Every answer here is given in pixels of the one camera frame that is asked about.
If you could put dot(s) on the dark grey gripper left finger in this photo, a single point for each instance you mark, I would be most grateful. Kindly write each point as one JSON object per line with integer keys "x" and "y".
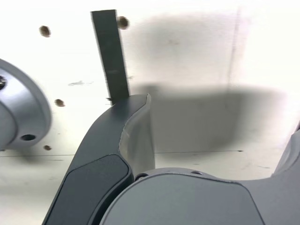
{"x": 93, "y": 152}

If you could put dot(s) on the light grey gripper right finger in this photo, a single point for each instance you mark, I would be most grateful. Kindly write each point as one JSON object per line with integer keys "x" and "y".
{"x": 187, "y": 201}

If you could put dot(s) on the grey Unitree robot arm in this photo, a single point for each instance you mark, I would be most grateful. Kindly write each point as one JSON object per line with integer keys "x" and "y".
{"x": 21, "y": 105}

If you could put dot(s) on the black tape strip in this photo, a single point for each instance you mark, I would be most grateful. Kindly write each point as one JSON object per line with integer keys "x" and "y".
{"x": 111, "y": 54}

